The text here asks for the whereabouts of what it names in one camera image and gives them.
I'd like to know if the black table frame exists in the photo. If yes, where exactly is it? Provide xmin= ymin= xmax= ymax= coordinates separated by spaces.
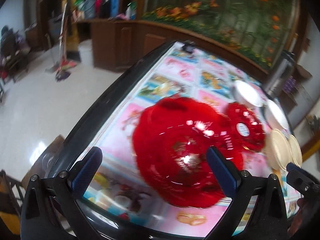
xmin=47 ymin=39 xmax=304 ymax=240

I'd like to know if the small black table device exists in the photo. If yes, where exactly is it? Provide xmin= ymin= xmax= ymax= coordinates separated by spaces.
xmin=182 ymin=40 xmax=195 ymax=54

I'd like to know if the colourful fruit pattern tablecloth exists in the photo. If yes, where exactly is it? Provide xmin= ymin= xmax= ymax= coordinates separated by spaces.
xmin=81 ymin=43 xmax=302 ymax=238

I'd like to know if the seated person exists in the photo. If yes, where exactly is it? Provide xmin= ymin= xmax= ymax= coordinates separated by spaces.
xmin=1 ymin=25 xmax=23 ymax=60

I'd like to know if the beige plastic bowl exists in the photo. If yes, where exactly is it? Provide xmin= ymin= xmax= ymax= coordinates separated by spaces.
xmin=288 ymin=135 xmax=303 ymax=167
xmin=264 ymin=129 xmax=292 ymax=171

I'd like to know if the wooden counter cabinet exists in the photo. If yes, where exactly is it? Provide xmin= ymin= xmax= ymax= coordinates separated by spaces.
xmin=73 ymin=19 xmax=268 ymax=81

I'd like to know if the mop with steel handle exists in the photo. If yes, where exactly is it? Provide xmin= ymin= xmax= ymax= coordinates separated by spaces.
xmin=55 ymin=2 xmax=69 ymax=82

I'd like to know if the steel thermos flask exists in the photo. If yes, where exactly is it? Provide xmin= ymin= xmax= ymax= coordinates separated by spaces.
xmin=262 ymin=50 xmax=296 ymax=99

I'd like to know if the small red gold-rimmed plate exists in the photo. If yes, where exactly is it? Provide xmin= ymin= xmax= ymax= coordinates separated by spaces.
xmin=225 ymin=102 xmax=266 ymax=152

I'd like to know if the blue thermos jug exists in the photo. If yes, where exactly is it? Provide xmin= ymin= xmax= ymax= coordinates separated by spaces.
xmin=110 ymin=0 xmax=120 ymax=18

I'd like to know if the white paper bowl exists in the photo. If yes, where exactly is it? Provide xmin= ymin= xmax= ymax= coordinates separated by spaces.
xmin=232 ymin=80 xmax=263 ymax=109
xmin=264 ymin=99 xmax=289 ymax=131

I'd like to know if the white plastic bucket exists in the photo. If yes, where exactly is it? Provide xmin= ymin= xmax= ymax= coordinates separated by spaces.
xmin=78 ymin=39 xmax=94 ymax=67

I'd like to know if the flower mural panel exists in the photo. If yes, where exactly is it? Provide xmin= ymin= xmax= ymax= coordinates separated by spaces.
xmin=142 ymin=0 xmax=298 ymax=69

